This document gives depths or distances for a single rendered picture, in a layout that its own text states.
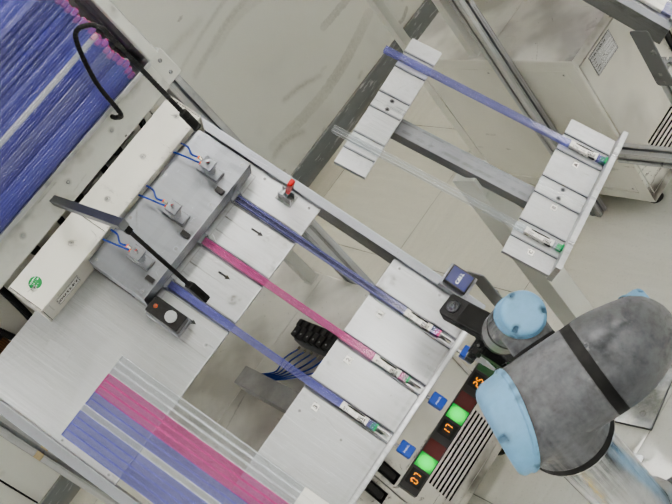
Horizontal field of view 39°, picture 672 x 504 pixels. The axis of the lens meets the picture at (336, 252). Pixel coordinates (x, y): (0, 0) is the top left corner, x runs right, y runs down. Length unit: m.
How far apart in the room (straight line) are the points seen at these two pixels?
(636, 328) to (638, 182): 1.70
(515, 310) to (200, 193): 0.70
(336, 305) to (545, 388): 1.28
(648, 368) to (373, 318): 0.86
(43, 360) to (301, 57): 2.30
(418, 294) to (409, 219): 1.55
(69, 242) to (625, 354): 1.13
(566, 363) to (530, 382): 0.04
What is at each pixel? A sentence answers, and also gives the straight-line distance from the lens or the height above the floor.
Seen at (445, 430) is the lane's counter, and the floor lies 0.66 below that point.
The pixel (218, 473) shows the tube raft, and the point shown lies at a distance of 1.79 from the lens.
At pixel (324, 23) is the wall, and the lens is 3.97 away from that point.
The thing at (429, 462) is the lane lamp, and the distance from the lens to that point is 1.82.
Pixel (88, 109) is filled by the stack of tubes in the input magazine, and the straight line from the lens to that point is 1.84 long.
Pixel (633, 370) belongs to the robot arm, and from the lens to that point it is 1.07.
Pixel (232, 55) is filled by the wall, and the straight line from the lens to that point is 3.73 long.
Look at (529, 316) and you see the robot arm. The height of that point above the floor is 0.95.
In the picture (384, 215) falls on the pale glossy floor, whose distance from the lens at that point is 3.50.
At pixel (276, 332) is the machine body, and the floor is 0.62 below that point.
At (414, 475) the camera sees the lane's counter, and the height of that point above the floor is 0.66.
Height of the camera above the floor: 1.98
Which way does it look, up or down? 34 degrees down
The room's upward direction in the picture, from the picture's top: 43 degrees counter-clockwise
